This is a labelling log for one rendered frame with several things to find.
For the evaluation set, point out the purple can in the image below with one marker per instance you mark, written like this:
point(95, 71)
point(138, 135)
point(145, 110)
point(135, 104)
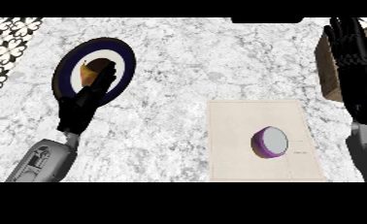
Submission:
point(271, 142)

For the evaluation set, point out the beige placemat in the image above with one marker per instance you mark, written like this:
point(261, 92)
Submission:
point(262, 140)

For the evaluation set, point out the black and white patterned tile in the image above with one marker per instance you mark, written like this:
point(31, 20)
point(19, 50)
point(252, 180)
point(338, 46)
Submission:
point(13, 43)

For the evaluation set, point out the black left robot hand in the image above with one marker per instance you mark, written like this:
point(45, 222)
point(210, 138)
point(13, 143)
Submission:
point(79, 108)

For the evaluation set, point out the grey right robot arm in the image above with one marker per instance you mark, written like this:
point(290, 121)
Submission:
point(358, 152)

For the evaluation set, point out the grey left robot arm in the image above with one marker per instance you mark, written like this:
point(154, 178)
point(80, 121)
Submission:
point(43, 161)

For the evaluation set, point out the yellow brown pear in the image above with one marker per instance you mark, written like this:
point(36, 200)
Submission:
point(90, 71)

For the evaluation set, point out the navy and white plate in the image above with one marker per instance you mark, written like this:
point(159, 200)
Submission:
point(90, 69)

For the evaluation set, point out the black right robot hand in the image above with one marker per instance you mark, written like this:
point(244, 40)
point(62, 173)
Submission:
point(351, 59)

